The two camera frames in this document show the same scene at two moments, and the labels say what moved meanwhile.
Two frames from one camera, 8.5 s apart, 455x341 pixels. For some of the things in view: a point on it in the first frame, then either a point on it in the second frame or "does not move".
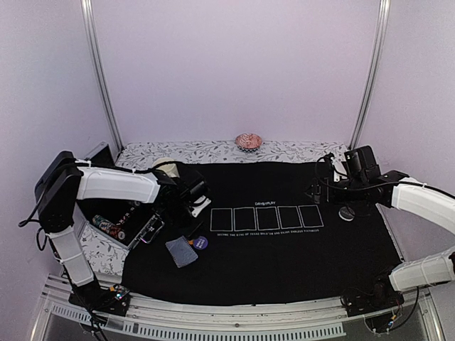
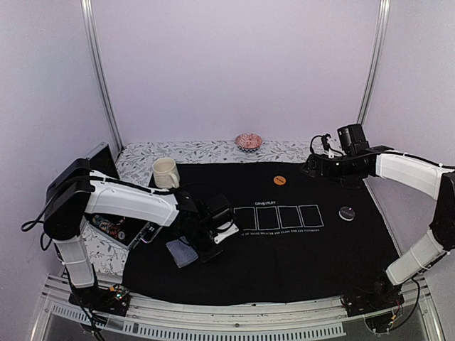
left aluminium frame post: [87, 11] does not move
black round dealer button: [346, 213] does not move
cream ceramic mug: [170, 169] does not move
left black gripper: [195, 227] → [205, 257]
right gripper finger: [314, 188] → [310, 167]
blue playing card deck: [181, 251] does not move
